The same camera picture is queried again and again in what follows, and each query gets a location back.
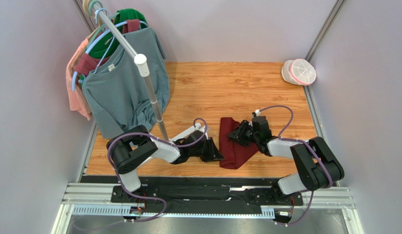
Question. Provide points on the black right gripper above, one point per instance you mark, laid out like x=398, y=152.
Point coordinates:
x=241, y=133

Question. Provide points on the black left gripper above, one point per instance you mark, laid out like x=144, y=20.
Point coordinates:
x=213, y=153

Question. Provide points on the dark red cloth napkin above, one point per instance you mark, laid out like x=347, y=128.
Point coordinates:
x=235, y=155

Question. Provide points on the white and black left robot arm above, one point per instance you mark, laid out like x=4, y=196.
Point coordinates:
x=136, y=147

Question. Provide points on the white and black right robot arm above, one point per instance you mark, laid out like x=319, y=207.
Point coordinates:
x=317, y=166

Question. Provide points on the white and pink mesh bag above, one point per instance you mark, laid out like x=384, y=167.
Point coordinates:
x=298, y=72

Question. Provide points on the blue-grey t-shirt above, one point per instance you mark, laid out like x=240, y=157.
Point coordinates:
x=117, y=94

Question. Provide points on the silver and white clothes rack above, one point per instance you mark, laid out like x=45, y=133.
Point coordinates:
x=95, y=8

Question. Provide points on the pink t-shirt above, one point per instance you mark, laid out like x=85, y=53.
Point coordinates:
x=77, y=101

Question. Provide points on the green t-shirt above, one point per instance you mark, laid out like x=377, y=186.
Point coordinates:
x=108, y=44

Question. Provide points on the dark red t-shirt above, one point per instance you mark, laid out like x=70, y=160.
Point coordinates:
x=88, y=63

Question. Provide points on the light blue clothes hanger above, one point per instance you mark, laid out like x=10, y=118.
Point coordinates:
x=97, y=35

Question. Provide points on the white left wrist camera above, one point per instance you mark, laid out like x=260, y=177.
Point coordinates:
x=197, y=126

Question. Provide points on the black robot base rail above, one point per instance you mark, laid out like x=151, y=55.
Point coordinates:
x=204, y=197

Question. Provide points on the aluminium frame post right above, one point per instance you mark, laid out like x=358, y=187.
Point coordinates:
x=328, y=23

